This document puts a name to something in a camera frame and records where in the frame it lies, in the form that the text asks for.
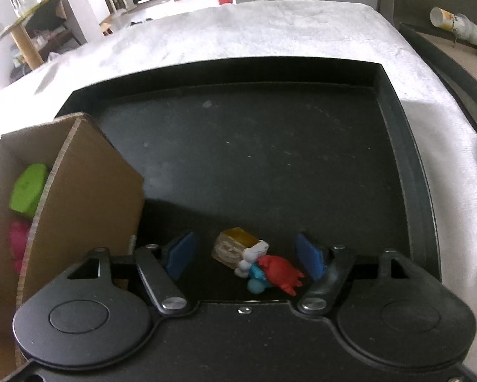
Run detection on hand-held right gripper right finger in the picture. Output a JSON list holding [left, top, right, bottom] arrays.
[[296, 231, 423, 314]]

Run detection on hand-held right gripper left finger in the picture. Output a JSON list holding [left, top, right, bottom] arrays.
[[65, 230, 198, 315]]

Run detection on blue figurine with red crab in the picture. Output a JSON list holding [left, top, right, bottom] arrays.
[[212, 227, 305, 297]]

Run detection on brown cardboard box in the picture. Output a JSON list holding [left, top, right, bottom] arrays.
[[0, 112, 146, 382]]

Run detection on black tray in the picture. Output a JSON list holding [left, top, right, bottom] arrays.
[[52, 56, 442, 304]]

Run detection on pink toy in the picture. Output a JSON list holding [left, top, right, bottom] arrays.
[[8, 220, 32, 278]]

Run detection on green toy block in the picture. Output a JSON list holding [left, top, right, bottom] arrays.
[[8, 163, 50, 219]]

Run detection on wooden side table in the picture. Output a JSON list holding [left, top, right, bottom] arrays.
[[0, 0, 88, 86]]

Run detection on brown board with dark frame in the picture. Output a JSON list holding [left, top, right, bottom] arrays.
[[398, 22, 477, 144]]

